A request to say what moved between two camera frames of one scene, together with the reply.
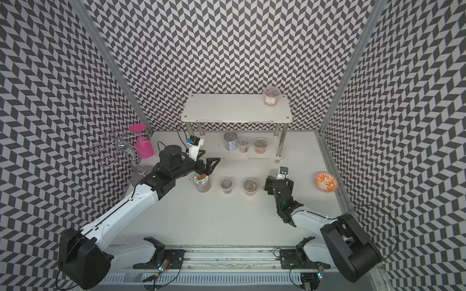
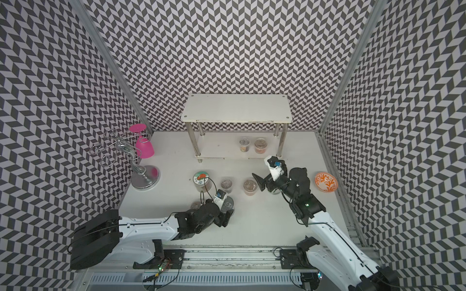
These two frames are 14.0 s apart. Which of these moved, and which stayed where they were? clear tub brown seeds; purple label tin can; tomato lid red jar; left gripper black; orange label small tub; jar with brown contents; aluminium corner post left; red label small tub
Moved: left gripper black; purple label tin can
Stayed: jar with brown contents; aluminium corner post left; tomato lid red jar; red label small tub; orange label small tub; clear tub brown seeds
